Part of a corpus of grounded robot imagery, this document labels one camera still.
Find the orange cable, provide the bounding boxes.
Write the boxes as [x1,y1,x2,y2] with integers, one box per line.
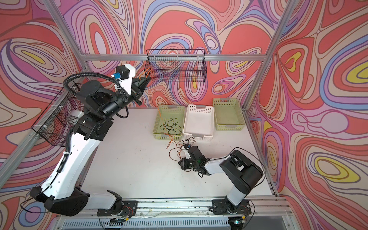
[139,67,185,150]

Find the red cable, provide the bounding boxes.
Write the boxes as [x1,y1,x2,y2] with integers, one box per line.
[168,139,196,166]

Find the black cable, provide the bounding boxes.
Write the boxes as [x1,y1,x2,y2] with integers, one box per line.
[159,117,183,136]

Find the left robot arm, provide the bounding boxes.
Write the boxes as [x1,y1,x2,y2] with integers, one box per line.
[30,72,151,217]

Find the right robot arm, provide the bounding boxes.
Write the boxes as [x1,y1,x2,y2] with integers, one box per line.
[178,144,264,216]

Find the white plastic basket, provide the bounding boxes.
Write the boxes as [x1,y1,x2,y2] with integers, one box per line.
[183,104,214,141]

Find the left green plastic basket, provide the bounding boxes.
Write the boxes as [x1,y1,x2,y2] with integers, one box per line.
[152,104,186,141]

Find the green plastic basket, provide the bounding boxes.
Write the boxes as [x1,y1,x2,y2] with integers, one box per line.
[152,104,186,141]
[212,98,245,131]

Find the right green plastic basket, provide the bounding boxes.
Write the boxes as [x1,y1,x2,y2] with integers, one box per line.
[212,98,245,131]

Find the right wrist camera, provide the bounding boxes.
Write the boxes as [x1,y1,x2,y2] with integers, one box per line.
[183,144,192,159]

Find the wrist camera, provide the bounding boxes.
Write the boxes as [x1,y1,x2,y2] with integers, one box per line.
[111,64,136,95]
[183,144,192,159]

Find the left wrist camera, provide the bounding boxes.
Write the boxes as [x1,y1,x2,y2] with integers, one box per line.
[111,64,136,95]

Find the black wire basket back wall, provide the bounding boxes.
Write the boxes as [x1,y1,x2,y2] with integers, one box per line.
[145,48,207,82]

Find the black wire basket wall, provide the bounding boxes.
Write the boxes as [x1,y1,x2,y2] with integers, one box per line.
[32,89,84,147]
[145,48,207,82]

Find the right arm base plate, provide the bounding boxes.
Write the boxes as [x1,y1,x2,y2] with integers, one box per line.
[209,199,252,217]

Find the white bowl in wire basket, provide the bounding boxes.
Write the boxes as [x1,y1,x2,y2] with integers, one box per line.
[68,110,84,121]

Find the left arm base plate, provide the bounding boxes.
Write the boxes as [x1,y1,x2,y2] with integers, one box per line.
[97,200,138,218]

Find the black wire basket left wall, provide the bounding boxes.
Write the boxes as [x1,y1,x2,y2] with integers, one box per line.
[32,89,84,147]

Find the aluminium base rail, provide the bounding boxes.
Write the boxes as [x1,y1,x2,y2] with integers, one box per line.
[57,196,294,219]

